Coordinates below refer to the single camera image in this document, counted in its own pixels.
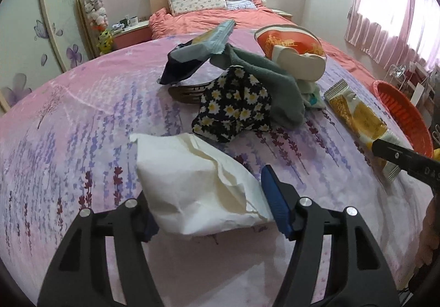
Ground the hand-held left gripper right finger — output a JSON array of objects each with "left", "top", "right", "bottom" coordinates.
[{"left": 260, "top": 164, "right": 402, "bottom": 307}]

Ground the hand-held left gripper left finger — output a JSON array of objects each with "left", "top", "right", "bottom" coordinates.
[{"left": 36, "top": 190, "right": 164, "bottom": 307}]

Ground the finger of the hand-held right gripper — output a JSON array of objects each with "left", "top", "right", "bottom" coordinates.
[{"left": 371, "top": 138, "right": 418, "bottom": 174}]

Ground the red plastic basket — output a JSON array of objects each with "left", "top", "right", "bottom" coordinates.
[{"left": 373, "top": 80, "right": 434, "bottom": 158}]

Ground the yellow snack packet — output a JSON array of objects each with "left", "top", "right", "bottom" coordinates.
[{"left": 323, "top": 79, "right": 403, "bottom": 184}]

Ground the white paper bag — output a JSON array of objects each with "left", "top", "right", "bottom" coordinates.
[{"left": 130, "top": 133, "right": 276, "bottom": 236}]

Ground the grey-green fuzzy sock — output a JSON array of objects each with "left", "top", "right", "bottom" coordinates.
[{"left": 210, "top": 43, "right": 306, "bottom": 129}]

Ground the person's right hand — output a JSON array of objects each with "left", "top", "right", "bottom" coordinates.
[{"left": 414, "top": 195, "right": 440, "bottom": 271}]

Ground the daisy print dark cloth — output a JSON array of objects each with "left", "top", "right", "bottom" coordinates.
[{"left": 191, "top": 65, "right": 272, "bottom": 143}]

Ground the blue and white tissue packet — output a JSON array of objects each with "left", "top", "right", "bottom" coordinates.
[{"left": 300, "top": 78, "right": 326, "bottom": 110}]

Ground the lavender printed blanket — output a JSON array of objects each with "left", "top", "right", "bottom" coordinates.
[{"left": 0, "top": 30, "right": 434, "bottom": 307}]

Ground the white crushed paper cup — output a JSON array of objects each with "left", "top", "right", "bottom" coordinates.
[{"left": 273, "top": 45, "right": 326, "bottom": 81}]

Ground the pink curtain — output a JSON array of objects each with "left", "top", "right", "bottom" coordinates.
[{"left": 345, "top": 0, "right": 440, "bottom": 70}]

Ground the dark blue snack packet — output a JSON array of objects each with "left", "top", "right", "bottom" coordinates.
[{"left": 159, "top": 19, "right": 237, "bottom": 85}]

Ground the white nightstand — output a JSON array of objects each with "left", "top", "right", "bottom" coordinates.
[{"left": 271, "top": 8, "right": 293, "bottom": 21}]

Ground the yellow-green plush toy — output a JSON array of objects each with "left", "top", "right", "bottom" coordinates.
[{"left": 97, "top": 29, "right": 114, "bottom": 55}]

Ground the bed with pink duvet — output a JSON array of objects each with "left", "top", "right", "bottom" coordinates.
[{"left": 148, "top": 0, "right": 375, "bottom": 65}]

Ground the pink nightstand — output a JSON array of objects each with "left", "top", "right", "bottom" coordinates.
[{"left": 112, "top": 16, "right": 152, "bottom": 50}]

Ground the flower print sliding wardrobe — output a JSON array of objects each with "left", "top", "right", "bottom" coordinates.
[{"left": 0, "top": 0, "right": 97, "bottom": 112}]

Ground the white wire rack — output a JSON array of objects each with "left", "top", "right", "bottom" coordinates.
[{"left": 388, "top": 61, "right": 440, "bottom": 112}]

